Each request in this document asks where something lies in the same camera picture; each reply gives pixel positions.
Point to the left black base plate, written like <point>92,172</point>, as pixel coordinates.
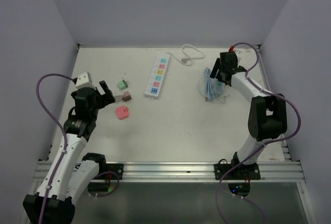
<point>117,168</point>

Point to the teal plug with cable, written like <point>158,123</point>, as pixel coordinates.
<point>219,92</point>

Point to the pink plug adapter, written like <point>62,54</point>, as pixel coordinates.
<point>122,112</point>

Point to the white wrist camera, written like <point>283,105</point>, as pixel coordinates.
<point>237,52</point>
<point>84,80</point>

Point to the aluminium front rail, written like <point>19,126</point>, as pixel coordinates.
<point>203,172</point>

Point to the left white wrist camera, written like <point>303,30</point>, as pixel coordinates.
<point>84,80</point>

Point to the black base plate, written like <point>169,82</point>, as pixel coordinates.
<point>243,172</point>
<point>117,168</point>

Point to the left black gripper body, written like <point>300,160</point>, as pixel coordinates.
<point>101,100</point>

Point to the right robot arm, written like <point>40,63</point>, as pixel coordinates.
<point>267,118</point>

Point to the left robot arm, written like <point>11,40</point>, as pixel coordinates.
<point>55,199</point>

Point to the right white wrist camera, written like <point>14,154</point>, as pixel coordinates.
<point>237,52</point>

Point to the white power strip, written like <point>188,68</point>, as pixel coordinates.
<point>157,76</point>

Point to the brown beige plug adapter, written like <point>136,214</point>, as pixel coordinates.
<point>124,96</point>

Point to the green plug adapter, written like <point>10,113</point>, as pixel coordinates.
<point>123,84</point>

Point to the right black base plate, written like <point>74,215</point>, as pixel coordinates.
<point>243,172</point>

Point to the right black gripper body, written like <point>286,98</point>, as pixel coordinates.
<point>221,70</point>

